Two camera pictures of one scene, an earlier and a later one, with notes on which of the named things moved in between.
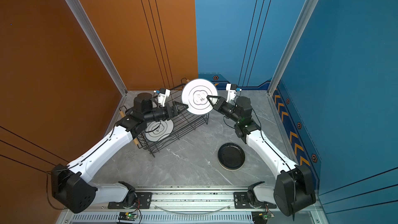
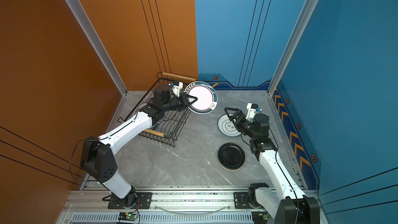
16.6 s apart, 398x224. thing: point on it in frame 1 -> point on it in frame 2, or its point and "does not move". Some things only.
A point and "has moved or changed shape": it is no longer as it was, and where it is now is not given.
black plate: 231,155 does not move
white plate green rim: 154,130 -> 227,127
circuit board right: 261,217 does not move
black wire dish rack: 162,120 has moved or changed shape
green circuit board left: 127,216 does not move
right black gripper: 220,105 -> 239,114
